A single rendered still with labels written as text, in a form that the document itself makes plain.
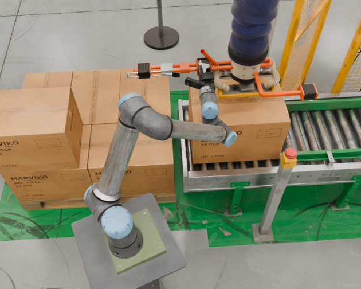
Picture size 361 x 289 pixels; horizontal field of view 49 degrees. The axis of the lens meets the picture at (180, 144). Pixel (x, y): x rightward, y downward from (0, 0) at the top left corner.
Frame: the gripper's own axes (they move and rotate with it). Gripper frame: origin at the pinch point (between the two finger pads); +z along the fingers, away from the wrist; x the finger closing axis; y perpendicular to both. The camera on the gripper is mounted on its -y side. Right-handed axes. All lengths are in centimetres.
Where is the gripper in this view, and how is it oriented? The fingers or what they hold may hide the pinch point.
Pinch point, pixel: (199, 66)
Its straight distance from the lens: 236.6
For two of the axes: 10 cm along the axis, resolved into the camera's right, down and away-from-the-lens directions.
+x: -0.1, -6.0, -8.0
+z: -0.8, -8.0, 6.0
